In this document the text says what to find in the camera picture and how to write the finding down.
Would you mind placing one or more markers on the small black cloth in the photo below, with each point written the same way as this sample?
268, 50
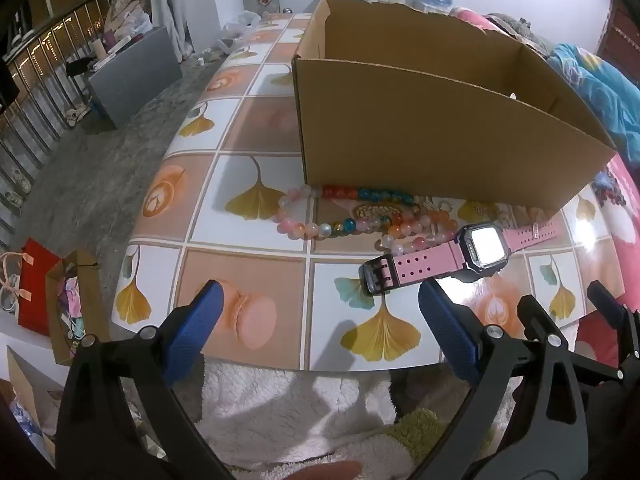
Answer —
80, 67

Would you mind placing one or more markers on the brown paper bag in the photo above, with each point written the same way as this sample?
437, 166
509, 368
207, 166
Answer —
92, 310

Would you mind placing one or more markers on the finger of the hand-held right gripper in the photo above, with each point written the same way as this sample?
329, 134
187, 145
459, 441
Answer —
612, 310
537, 317

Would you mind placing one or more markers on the pile of pale bags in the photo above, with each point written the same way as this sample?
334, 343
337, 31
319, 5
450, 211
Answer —
125, 10

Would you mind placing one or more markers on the grey blanket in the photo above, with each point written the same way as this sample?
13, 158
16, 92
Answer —
520, 30

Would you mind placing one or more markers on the ginkgo print tablecloth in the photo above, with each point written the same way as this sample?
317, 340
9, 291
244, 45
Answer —
260, 270

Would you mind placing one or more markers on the red gift bag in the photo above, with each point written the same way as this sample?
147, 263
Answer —
35, 285

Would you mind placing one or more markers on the dark red door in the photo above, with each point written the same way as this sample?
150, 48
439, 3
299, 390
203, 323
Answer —
625, 35

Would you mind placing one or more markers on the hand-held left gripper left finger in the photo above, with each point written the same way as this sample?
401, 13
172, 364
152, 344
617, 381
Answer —
197, 325

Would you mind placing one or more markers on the blue blanket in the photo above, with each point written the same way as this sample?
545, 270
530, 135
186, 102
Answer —
600, 90

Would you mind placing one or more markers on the metal railing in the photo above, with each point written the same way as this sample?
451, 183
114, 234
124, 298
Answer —
40, 85

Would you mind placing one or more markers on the white curtain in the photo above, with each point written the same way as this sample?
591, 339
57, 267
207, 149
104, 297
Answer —
185, 5

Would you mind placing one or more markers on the small silver earring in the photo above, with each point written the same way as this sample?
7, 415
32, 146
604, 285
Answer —
429, 206

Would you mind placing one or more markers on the brown cardboard box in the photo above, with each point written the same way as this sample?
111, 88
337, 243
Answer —
400, 125

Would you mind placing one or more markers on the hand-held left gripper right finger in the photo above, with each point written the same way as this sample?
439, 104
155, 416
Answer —
450, 332

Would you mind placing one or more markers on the white sandals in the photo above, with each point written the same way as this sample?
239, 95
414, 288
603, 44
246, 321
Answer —
77, 116

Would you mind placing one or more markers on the grey box on floor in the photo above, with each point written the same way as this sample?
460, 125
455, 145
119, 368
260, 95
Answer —
135, 80

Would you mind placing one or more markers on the white plastic bag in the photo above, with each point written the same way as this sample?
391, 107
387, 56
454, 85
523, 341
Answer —
245, 20

